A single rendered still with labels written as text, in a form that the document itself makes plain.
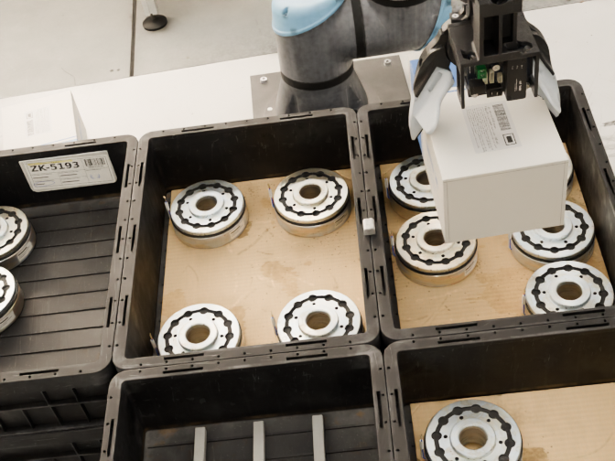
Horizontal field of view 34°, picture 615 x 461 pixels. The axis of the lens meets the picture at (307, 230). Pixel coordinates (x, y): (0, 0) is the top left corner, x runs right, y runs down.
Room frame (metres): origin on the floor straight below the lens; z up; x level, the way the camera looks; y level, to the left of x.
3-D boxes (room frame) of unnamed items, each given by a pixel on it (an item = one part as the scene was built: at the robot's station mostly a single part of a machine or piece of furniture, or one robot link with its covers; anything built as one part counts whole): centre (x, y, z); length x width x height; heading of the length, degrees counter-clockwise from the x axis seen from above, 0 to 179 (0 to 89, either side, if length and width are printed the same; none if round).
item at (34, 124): (1.29, 0.40, 0.74); 0.20 x 0.12 x 0.09; 6
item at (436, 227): (0.84, -0.16, 0.86); 0.05 x 0.05 x 0.01
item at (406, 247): (0.84, -0.16, 0.86); 0.10 x 0.10 x 0.01
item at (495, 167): (0.76, -0.20, 1.09); 0.20 x 0.12 x 0.09; 177
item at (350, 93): (1.26, -0.06, 0.80); 0.15 x 0.15 x 0.10
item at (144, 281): (0.86, 0.07, 0.87); 0.40 x 0.30 x 0.11; 174
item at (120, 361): (0.86, 0.07, 0.92); 0.40 x 0.30 x 0.02; 174
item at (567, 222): (0.82, -0.30, 0.86); 0.05 x 0.05 x 0.01
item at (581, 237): (0.82, -0.30, 0.86); 0.10 x 0.10 x 0.01
